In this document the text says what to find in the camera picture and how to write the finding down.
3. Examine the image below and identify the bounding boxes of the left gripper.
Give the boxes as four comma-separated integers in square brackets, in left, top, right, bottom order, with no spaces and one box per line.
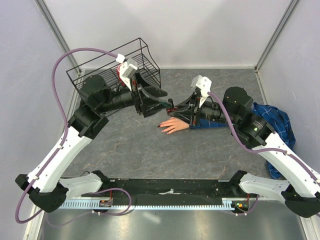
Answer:
[98,70,173,118]

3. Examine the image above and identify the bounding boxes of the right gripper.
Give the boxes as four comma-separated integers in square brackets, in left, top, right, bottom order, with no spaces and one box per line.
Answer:
[169,90,239,127]

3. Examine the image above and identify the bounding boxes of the red nail polish bottle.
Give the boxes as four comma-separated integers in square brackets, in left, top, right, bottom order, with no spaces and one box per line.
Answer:
[166,107,178,114]

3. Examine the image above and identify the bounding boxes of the black nail polish cap brush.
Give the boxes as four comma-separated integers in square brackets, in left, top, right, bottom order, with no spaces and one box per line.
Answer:
[168,98,175,109]

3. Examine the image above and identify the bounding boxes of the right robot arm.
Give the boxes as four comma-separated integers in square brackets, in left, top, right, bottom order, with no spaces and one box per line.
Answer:
[159,87,320,218]

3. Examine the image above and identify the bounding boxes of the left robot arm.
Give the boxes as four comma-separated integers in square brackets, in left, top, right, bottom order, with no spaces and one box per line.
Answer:
[15,71,173,213]

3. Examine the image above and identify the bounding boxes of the mannequin hand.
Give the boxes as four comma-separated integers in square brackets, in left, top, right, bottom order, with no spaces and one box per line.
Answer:
[157,117,190,135]

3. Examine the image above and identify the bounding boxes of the red cup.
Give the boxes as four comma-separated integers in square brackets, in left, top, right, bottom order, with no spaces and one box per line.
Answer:
[117,63,124,82]

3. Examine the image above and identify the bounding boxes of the blue plaid shirt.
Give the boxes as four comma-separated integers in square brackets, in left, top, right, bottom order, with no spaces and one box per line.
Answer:
[188,101,298,180]

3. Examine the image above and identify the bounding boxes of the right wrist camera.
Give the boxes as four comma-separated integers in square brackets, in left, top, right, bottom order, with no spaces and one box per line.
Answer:
[190,75,212,107]

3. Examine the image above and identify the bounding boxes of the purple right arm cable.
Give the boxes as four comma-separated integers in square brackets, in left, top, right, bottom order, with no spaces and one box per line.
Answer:
[208,91,320,183]

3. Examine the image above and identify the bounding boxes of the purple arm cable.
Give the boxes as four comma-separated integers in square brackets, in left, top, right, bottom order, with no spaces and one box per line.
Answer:
[208,91,320,183]
[14,47,126,224]

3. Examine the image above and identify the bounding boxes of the black wire rack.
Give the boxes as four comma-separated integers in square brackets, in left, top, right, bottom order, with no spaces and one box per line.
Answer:
[66,37,162,91]

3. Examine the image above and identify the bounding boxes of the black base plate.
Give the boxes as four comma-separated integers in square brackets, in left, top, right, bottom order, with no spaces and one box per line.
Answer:
[81,177,251,207]

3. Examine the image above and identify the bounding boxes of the slotted cable duct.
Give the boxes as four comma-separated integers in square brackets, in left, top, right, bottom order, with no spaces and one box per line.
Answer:
[58,198,235,211]

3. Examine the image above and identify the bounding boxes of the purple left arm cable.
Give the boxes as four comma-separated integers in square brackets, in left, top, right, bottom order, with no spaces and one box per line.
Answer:
[14,47,126,224]

